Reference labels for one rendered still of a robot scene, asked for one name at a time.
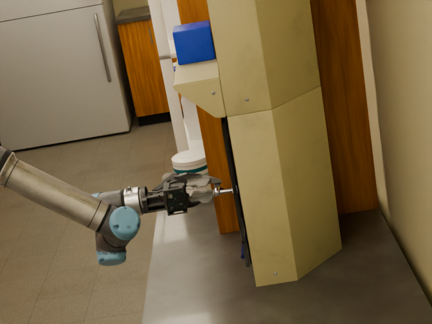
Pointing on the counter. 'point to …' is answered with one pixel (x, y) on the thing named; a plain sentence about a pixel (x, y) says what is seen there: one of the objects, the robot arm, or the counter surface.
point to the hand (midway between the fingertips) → (217, 184)
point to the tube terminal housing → (277, 134)
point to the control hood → (201, 85)
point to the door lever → (220, 189)
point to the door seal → (238, 192)
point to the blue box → (193, 42)
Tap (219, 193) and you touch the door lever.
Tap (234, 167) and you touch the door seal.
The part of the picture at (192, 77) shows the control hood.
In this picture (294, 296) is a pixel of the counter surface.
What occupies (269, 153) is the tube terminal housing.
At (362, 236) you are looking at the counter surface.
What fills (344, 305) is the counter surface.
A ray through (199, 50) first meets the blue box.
